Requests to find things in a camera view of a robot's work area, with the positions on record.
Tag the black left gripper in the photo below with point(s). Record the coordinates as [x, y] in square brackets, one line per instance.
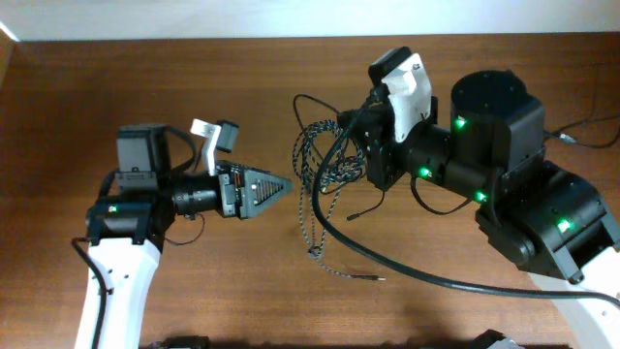
[230, 194]

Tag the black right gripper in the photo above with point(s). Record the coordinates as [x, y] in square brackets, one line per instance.
[377, 125]

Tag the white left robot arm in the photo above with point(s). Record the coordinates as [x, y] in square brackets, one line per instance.
[162, 173]

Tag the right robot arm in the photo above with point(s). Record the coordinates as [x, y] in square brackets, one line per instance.
[550, 223]

